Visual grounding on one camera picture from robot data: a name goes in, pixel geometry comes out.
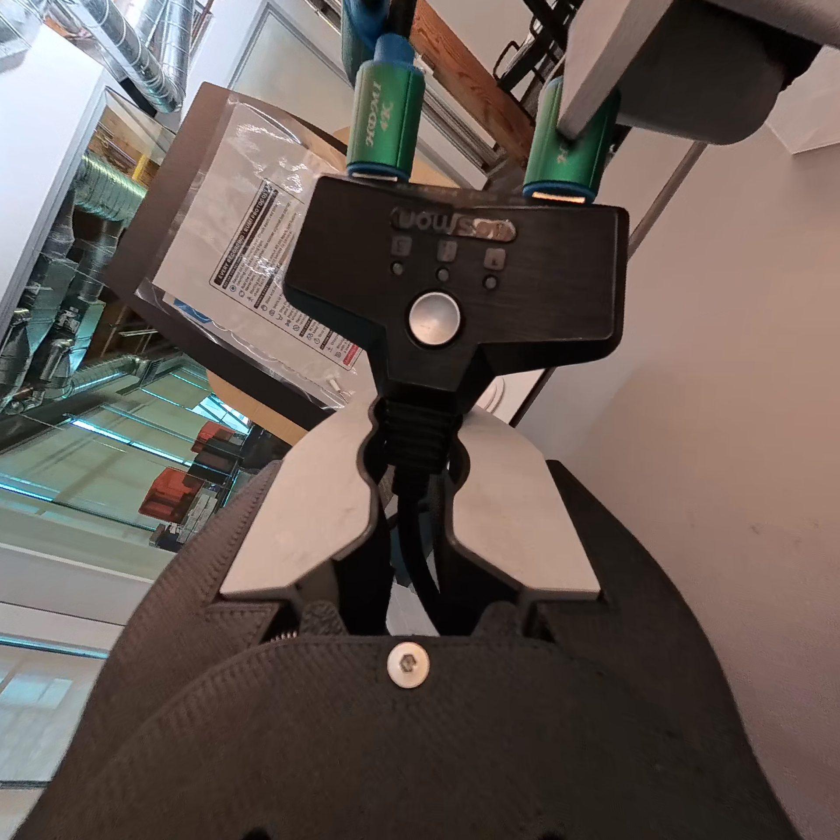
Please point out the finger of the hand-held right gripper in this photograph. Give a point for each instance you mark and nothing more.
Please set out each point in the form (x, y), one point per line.
(623, 52)

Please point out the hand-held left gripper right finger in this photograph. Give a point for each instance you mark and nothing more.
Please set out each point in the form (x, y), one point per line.
(525, 512)

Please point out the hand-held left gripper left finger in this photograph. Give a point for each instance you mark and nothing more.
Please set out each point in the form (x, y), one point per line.
(295, 512)

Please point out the black hdmi switch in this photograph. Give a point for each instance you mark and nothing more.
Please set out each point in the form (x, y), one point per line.
(459, 262)

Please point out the red storage crate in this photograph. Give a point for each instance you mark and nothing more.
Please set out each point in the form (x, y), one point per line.
(213, 436)
(167, 495)

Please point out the white tethered pin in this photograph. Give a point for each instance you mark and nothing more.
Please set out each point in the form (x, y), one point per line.
(333, 384)

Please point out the grey metal pole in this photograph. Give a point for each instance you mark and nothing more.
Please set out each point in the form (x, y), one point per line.
(666, 197)

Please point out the brown wooden board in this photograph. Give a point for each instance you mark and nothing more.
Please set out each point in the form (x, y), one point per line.
(472, 79)

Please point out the laminated instruction sheet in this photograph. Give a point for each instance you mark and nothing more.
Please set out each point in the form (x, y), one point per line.
(229, 197)

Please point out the silver spiral air duct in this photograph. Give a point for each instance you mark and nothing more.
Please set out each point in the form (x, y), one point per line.
(98, 190)
(131, 59)

